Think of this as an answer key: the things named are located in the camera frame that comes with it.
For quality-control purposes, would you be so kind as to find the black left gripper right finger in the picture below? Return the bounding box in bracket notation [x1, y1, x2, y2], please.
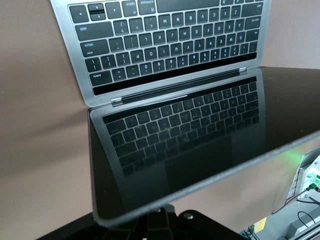
[161, 203, 251, 240]

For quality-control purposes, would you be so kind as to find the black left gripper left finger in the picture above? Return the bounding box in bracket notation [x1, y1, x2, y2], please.
[37, 208, 162, 240]

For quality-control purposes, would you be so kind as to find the grey aluminium laptop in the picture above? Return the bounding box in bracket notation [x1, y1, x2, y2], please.
[49, 0, 320, 227]

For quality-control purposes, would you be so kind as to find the green thin cable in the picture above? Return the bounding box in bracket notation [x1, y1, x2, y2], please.
[238, 224, 257, 237]

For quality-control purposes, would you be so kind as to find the black base supply cable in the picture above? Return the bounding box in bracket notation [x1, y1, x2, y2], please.
[271, 187, 320, 215]

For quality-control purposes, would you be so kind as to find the grey aluminium rail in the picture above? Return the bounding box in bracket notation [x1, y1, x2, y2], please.
[287, 214, 320, 240]

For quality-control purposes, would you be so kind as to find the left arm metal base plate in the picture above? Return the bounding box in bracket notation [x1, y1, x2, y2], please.
[284, 154, 309, 208]

